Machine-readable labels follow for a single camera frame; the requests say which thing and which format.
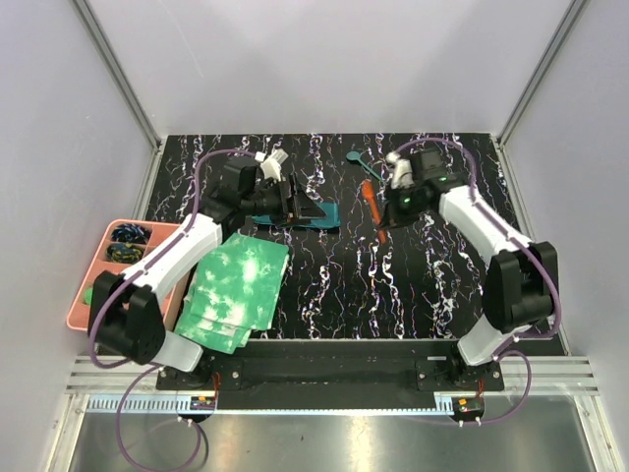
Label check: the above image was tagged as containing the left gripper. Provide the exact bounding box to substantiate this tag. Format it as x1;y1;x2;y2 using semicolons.
241;172;325;229

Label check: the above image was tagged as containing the orange plastic fork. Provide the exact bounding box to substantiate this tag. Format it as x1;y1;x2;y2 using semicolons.
361;180;386;244

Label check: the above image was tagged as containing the teal satin napkin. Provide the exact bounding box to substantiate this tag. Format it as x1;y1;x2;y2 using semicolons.
252;203;341;230

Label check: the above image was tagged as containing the teal plastic spoon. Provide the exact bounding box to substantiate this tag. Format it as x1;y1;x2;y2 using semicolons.
346;150;383;182

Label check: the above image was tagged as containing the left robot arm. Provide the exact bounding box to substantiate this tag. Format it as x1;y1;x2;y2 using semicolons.
87;149;326;389

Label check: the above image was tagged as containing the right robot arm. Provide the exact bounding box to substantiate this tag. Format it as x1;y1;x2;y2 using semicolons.
379;138;562;390

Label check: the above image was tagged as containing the black marble pattern mat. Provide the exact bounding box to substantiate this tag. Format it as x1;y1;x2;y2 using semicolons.
146;132;517;340

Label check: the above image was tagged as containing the green tie-dye cloth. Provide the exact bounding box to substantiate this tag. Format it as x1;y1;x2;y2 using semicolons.
174;233;289;354

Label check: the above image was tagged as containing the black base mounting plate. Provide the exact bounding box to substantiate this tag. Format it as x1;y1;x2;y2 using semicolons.
138;340;504;414

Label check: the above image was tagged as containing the blue patterned rolled cloth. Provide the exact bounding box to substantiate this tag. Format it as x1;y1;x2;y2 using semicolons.
111;223;151;245

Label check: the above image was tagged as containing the pink compartment tray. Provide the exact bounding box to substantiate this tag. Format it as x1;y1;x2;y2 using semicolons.
66;219;178;333

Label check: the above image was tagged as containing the green rolled cloth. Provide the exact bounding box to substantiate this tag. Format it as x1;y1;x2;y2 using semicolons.
83;285;93;306

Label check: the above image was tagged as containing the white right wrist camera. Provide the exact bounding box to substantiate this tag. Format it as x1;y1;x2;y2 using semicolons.
385;151;414;190

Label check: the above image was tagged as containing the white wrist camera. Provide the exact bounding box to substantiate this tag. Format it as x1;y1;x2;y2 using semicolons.
255;148;289;182
385;151;414;190

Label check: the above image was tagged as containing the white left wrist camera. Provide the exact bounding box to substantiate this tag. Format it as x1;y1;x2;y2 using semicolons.
255;148;289;182

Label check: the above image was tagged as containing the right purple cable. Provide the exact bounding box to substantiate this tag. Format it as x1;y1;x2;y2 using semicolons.
392;137;561;427

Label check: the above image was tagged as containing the purple cable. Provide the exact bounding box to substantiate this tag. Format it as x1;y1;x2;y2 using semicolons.
392;137;561;427
86;148;261;468

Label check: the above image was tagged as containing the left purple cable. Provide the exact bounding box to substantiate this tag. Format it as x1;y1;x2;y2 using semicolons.
86;148;261;468

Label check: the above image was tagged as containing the right aluminium frame post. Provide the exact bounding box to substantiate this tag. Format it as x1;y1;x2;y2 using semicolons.
496;0;590;146

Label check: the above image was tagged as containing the aluminium frame post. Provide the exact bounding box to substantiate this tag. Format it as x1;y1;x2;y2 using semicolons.
496;0;590;146
70;0;162;152

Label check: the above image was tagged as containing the left aluminium frame post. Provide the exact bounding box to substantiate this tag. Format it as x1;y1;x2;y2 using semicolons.
70;0;162;152

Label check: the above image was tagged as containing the aluminium front rail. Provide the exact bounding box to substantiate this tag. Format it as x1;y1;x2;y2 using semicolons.
65;357;600;416

